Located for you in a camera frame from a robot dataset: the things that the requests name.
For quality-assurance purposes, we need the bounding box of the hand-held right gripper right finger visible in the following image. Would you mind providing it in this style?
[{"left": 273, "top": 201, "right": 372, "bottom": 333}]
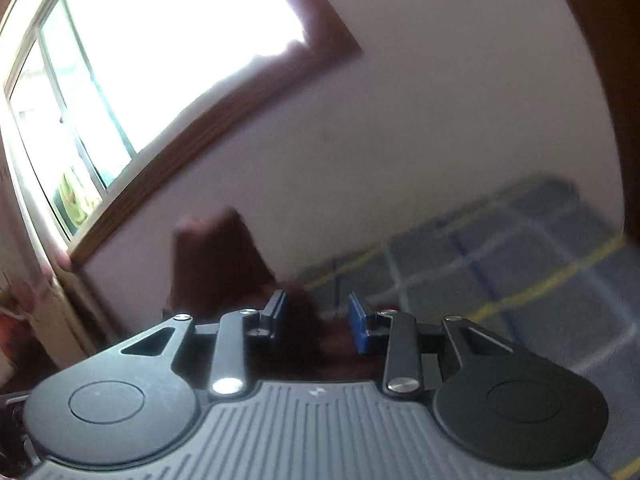
[{"left": 347, "top": 292, "right": 517, "bottom": 395}]

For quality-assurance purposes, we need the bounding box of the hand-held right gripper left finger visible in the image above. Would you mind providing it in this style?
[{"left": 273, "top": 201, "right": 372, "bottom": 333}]
[{"left": 120, "top": 289, "right": 290, "bottom": 399}]

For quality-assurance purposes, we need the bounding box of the maroon puffer jacket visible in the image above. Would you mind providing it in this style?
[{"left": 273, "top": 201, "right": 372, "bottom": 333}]
[{"left": 167, "top": 207, "right": 403, "bottom": 383}]

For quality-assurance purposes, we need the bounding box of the bed with plaid sheet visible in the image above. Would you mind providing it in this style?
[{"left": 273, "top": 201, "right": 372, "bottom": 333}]
[{"left": 297, "top": 174, "right": 640, "bottom": 480}]

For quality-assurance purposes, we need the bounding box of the yellow-green object outside window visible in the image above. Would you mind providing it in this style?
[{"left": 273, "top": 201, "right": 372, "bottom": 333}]
[{"left": 56, "top": 167, "right": 103, "bottom": 233}]

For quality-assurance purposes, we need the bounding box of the patterned beige curtain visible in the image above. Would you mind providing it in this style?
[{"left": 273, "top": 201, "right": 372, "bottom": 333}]
[{"left": 0, "top": 255, "right": 103, "bottom": 397}]

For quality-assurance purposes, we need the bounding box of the wooden-framed window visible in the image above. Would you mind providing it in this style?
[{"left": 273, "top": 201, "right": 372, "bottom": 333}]
[{"left": 0, "top": 0, "right": 363, "bottom": 267}]

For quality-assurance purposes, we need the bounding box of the brown wooden door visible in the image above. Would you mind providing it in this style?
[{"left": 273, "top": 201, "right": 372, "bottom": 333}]
[{"left": 542, "top": 0, "right": 640, "bottom": 233}]

